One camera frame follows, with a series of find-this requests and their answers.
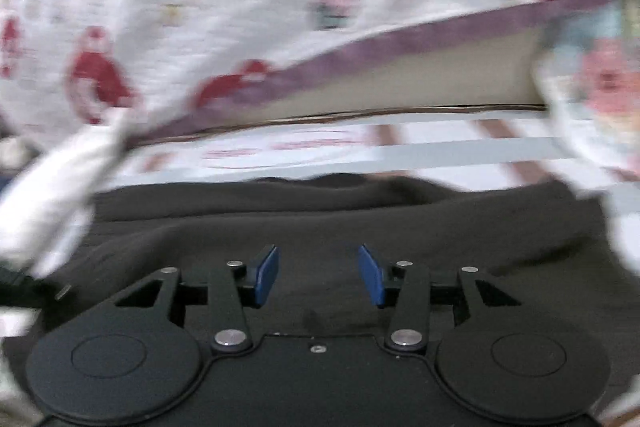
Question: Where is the floral print cloth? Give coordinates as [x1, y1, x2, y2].
[530, 0, 640, 188]

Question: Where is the dark grey knit sweater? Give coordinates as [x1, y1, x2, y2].
[0, 174, 640, 413]

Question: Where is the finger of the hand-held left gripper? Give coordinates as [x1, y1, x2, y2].
[0, 264, 72, 308]

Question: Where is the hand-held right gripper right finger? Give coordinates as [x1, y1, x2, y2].
[357, 244, 523, 353]

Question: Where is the folded cream white sweater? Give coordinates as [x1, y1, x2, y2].
[0, 127, 131, 280]

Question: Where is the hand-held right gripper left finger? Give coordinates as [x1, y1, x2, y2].
[114, 244, 281, 355]

